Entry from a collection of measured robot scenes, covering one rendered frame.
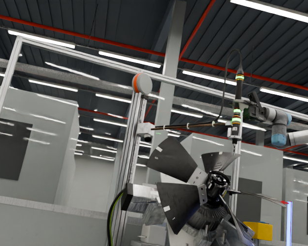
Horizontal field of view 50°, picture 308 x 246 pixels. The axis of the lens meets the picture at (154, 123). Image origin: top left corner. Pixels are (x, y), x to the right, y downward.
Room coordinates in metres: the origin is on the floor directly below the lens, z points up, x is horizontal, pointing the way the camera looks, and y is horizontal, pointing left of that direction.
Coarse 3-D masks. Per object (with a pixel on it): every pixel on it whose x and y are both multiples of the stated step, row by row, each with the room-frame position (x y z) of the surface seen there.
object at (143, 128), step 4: (140, 124) 2.03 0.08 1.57; (144, 124) 2.01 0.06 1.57; (148, 124) 1.99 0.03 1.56; (152, 124) 2.02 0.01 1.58; (140, 128) 2.03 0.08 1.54; (144, 128) 2.01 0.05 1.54; (148, 128) 1.99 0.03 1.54; (136, 132) 2.05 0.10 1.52; (140, 132) 2.02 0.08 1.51; (144, 132) 2.00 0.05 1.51; (148, 132) 2.00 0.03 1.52; (152, 132) 2.03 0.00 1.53; (140, 136) 2.08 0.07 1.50
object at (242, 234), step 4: (228, 208) 1.48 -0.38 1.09; (232, 212) 1.50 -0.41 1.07; (232, 216) 1.45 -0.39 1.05; (236, 220) 1.46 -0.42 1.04; (236, 224) 1.42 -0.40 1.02; (240, 224) 1.47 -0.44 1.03; (236, 228) 1.40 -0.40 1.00; (240, 228) 1.43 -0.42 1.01; (240, 232) 1.40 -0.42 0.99; (244, 232) 1.44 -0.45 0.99; (240, 236) 1.38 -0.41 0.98; (244, 236) 1.41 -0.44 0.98; (248, 236) 1.47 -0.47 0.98; (240, 240) 1.36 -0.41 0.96; (244, 240) 1.38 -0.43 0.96; (248, 240) 1.42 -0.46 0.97; (244, 244) 1.37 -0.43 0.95; (248, 244) 1.39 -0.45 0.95; (252, 244) 1.44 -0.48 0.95
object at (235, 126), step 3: (240, 66) 1.64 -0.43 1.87; (240, 69) 1.63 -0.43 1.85; (237, 72) 1.64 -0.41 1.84; (240, 72) 1.63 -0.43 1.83; (234, 123) 1.63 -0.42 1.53; (237, 123) 1.63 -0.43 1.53; (234, 126) 1.63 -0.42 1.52; (237, 126) 1.63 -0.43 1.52; (234, 129) 1.63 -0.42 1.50; (237, 129) 1.63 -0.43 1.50; (234, 132) 1.63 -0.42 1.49; (237, 132) 1.63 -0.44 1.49; (237, 135) 1.63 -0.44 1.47; (234, 141) 1.63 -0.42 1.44; (237, 141) 1.64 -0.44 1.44
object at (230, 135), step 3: (225, 123) 1.67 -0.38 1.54; (228, 123) 1.66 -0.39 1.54; (228, 126) 1.65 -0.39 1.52; (231, 126) 1.65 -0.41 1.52; (228, 129) 1.66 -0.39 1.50; (231, 129) 1.65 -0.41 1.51; (228, 132) 1.65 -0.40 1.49; (231, 132) 1.65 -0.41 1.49; (228, 135) 1.65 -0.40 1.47; (231, 135) 1.66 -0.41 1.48; (234, 135) 1.61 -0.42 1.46; (228, 138) 1.64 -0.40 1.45; (231, 138) 1.63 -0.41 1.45; (234, 138) 1.63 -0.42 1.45; (237, 138) 1.62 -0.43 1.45; (240, 138) 1.62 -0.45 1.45
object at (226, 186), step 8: (208, 176) 1.56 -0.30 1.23; (216, 176) 1.58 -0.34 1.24; (224, 176) 1.60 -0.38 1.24; (208, 184) 1.56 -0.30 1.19; (216, 184) 1.53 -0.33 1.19; (224, 184) 1.56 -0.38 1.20; (208, 192) 1.58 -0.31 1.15; (216, 192) 1.56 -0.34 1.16; (224, 192) 1.57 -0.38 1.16; (208, 200) 1.62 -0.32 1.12; (216, 200) 1.62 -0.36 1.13
